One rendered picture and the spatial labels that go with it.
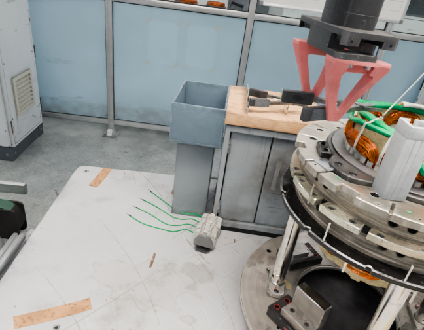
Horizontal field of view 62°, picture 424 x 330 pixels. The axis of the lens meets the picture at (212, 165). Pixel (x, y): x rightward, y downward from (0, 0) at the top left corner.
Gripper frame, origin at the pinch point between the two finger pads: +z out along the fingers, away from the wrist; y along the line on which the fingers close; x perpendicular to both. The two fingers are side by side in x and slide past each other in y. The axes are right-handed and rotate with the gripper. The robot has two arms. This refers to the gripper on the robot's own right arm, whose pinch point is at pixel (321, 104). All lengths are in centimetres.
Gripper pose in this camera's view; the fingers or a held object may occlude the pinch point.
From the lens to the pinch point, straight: 44.9
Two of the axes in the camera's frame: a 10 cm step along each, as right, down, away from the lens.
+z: -1.5, 8.6, 4.9
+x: 9.7, 0.2, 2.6
